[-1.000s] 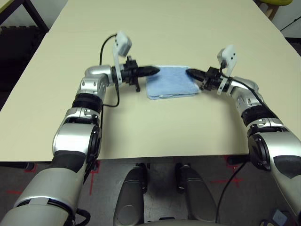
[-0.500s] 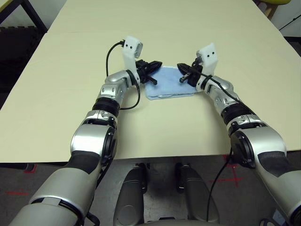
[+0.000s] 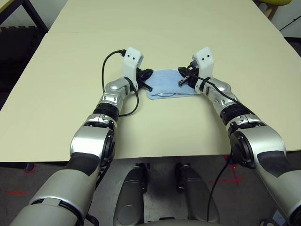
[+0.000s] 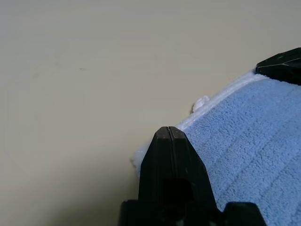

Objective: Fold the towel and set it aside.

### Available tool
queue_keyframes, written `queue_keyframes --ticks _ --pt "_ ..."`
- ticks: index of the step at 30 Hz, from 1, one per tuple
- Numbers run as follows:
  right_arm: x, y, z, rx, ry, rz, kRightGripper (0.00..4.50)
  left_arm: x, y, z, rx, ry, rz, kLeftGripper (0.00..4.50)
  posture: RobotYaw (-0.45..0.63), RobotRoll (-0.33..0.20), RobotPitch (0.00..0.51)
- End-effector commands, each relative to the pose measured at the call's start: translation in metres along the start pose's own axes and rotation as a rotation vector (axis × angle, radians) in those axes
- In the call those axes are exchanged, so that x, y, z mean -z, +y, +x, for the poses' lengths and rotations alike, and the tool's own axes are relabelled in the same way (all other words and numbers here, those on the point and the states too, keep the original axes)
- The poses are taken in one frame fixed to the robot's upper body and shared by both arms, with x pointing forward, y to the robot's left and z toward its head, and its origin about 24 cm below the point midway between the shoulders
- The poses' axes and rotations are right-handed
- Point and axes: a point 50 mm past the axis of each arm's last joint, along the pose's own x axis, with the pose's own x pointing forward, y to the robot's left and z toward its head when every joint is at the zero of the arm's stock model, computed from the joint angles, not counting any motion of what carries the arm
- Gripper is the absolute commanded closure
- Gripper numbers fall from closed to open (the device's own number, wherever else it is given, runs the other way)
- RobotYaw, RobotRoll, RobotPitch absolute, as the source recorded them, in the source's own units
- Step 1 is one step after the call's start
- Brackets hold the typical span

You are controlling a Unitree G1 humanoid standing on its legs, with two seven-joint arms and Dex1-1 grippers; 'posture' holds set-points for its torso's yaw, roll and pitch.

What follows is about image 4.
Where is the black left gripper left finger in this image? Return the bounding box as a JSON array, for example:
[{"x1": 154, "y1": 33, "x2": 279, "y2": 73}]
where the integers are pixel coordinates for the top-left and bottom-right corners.
[{"x1": 138, "y1": 126, "x2": 176, "y2": 202}]

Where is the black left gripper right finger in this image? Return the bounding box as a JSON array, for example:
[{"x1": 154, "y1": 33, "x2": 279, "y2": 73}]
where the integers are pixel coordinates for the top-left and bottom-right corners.
[{"x1": 169, "y1": 126, "x2": 223, "y2": 212}]

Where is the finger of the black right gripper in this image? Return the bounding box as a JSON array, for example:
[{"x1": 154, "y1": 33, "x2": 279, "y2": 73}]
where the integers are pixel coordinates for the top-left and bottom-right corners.
[{"x1": 255, "y1": 47, "x2": 301, "y2": 86}]

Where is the light blue towel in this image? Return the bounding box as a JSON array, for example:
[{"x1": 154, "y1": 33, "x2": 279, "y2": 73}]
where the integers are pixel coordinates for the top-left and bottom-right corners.
[{"x1": 130, "y1": 72, "x2": 301, "y2": 226}]

